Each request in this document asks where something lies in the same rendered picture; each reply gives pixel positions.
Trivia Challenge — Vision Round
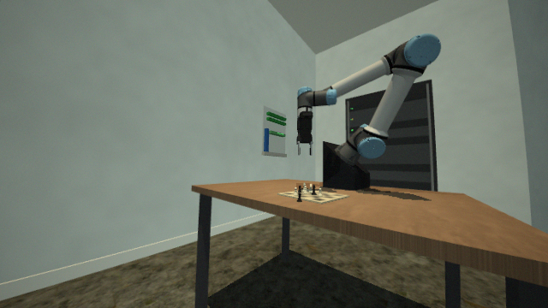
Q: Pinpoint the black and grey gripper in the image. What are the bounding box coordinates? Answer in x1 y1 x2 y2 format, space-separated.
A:
297 106 313 156

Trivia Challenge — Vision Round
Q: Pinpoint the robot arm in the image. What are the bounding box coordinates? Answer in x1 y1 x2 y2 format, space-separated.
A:
297 33 441 166

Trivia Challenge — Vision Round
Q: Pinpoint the cream and black chessboard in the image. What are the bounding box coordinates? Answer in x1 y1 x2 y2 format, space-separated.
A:
277 189 349 204

